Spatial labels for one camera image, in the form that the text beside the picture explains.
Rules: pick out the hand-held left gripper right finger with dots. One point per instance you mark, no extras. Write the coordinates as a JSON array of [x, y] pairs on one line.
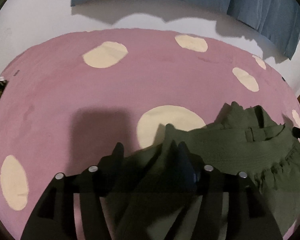
[[187, 163]]

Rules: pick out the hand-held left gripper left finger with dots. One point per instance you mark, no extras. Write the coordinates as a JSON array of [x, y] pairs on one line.
[[117, 155]]

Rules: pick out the olive green jacket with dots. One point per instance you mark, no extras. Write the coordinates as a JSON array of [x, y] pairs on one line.
[[227, 150]]

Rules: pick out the pink bedsheet with cream dots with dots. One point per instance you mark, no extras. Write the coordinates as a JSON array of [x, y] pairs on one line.
[[65, 92]]

